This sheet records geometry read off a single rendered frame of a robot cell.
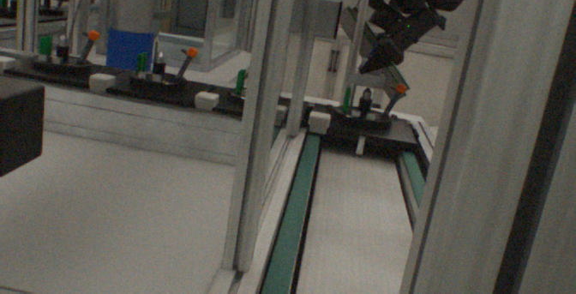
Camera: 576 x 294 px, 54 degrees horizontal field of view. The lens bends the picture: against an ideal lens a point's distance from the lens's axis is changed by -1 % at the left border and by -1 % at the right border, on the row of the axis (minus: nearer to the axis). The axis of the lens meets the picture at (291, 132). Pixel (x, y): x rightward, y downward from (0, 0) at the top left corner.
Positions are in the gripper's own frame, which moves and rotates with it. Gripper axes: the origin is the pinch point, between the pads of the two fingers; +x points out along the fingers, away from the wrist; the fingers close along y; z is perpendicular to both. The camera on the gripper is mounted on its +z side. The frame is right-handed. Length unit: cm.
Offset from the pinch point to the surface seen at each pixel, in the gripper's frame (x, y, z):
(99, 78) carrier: 48, 11, 37
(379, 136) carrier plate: 8.3, 12.0, -12.1
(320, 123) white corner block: 16.4, 12.0, -1.8
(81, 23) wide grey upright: 78, -79, 71
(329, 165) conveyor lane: 18.7, 21.8, -8.1
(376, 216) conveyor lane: 13.2, 44.4, -14.3
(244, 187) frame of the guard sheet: 15, 77, 9
